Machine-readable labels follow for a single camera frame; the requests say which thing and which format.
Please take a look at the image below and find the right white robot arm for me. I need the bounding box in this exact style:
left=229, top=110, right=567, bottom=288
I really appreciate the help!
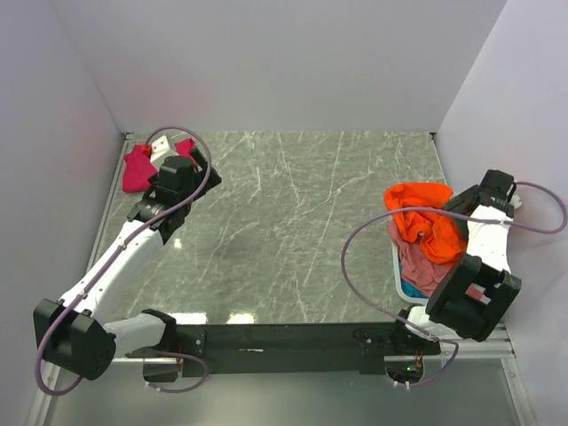
left=389, top=170, right=521, bottom=354

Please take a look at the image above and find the folded magenta t shirt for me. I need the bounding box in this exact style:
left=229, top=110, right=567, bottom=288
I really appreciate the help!
left=122, top=138, right=195, bottom=193

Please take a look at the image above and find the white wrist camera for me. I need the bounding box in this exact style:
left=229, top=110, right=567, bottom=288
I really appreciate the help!
left=142, top=135, right=178, bottom=170
left=506, top=192, right=522, bottom=219

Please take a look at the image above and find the orange t shirt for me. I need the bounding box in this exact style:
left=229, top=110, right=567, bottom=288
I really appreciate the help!
left=383, top=182, right=466, bottom=266

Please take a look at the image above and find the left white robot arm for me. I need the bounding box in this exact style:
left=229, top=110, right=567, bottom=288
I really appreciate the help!
left=33, top=146, right=221, bottom=386

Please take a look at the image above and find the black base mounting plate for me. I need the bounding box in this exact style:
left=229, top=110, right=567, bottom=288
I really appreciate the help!
left=124, top=322, right=443, bottom=383

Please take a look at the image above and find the blue garment in basket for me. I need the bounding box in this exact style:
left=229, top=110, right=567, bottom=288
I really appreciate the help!
left=400, top=277, right=428, bottom=299

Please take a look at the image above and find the aluminium frame rail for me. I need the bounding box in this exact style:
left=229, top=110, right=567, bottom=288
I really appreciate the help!
left=28, top=131, right=533, bottom=425

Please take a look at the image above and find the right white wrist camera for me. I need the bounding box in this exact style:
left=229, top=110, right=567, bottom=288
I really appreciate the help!
left=506, top=192, right=522, bottom=219

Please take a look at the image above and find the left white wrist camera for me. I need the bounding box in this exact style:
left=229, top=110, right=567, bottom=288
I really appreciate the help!
left=142, top=135, right=178, bottom=170

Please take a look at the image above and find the white plastic laundry basket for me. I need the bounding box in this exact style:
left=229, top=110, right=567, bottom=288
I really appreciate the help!
left=391, top=243, right=428, bottom=305

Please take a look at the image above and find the dusty pink t shirt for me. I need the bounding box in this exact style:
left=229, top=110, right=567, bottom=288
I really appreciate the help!
left=387, top=218, right=466, bottom=296

